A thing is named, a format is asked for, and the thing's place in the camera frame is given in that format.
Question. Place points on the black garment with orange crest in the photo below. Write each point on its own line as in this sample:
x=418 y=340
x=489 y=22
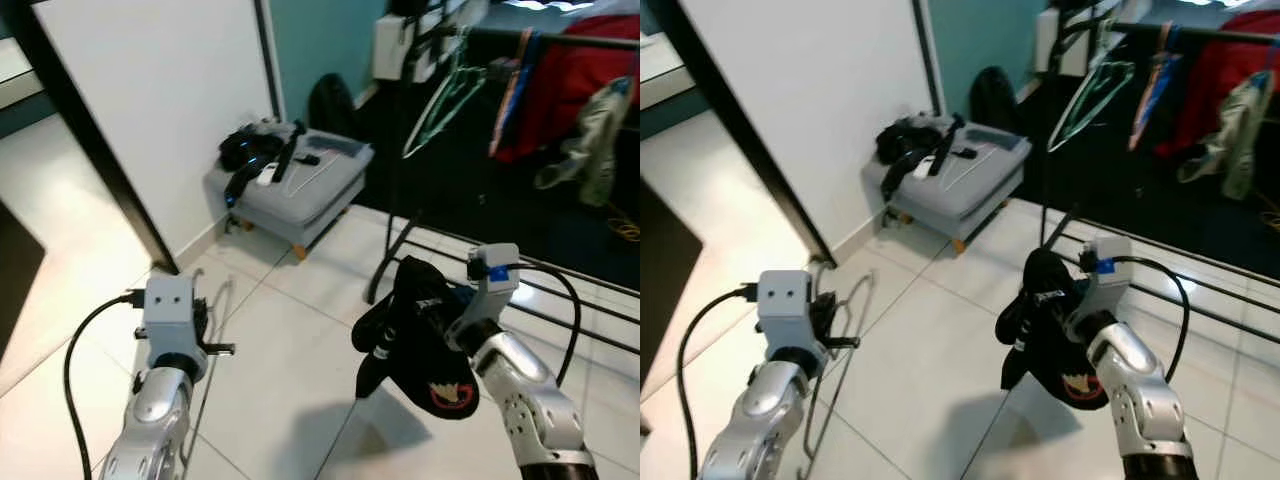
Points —
x=1045 y=330
x=410 y=340

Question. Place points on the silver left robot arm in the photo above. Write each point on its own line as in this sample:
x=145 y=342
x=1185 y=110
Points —
x=770 y=400
x=160 y=400

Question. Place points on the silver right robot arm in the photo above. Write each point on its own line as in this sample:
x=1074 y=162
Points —
x=1140 y=390
x=530 y=400

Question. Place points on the orange hanger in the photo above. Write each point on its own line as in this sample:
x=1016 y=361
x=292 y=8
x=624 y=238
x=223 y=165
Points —
x=1152 y=90
x=510 y=95

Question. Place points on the grey footstool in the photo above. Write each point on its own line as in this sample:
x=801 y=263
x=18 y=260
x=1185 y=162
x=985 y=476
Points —
x=960 y=190
x=300 y=195

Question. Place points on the small white device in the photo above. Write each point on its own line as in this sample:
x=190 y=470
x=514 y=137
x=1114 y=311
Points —
x=925 y=167
x=268 y=174

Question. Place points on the black door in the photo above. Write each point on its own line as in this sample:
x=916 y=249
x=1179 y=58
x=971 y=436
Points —
x=660 y=300
x=15 y=280

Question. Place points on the black backpack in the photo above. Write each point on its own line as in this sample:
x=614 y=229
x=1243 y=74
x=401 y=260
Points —
x=993 y=100
x=335 y=105

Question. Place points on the dark carpet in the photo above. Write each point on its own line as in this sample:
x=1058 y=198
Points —
x=1120 y=190
x=470 y=200

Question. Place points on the grey garment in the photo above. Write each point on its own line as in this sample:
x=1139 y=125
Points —
x=1240 y=130
x=600 y=140

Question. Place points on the bed with grey mattress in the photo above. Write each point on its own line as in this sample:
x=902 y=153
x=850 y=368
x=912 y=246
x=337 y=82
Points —
x=655 y=70
x=15 y=75

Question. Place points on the white shelf unit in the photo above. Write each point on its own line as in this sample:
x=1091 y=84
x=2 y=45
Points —
x=395 y=50
x=1055 y=45

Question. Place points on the red cloth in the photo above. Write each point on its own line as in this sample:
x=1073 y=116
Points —
x=575 y=90
x=1210 y=90

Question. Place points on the black metal clothes rack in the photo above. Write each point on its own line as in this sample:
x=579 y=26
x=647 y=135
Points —
x=1130 y=26
x=480 y=31

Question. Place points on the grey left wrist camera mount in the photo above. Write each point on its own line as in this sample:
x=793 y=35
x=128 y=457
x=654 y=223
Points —
x=785 y=310
x=170 y=320

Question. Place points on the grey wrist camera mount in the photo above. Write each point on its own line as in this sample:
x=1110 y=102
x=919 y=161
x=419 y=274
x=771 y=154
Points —
x=1105 y=295
x=170 y=320
x=785 y=310
x=490 y=300

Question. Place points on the black door frame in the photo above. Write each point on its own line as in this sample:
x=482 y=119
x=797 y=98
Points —
x=751 y=140
x=94 y=140

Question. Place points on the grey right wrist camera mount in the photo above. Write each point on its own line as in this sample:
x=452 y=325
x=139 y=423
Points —
x=490 y=300
x=1105 y=295

